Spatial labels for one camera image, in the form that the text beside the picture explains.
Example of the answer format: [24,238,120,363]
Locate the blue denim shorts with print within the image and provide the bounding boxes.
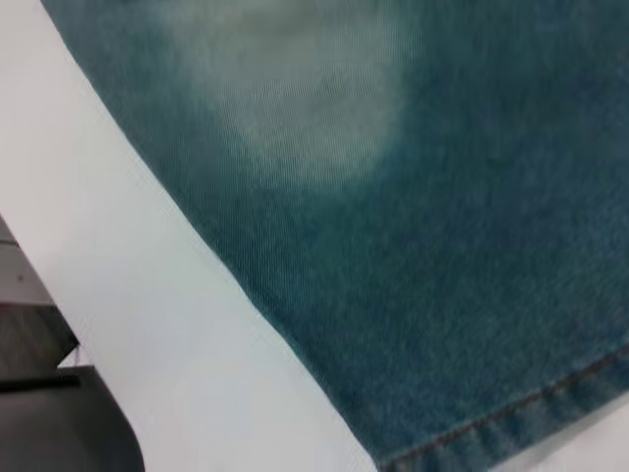
[38,0,629,472]

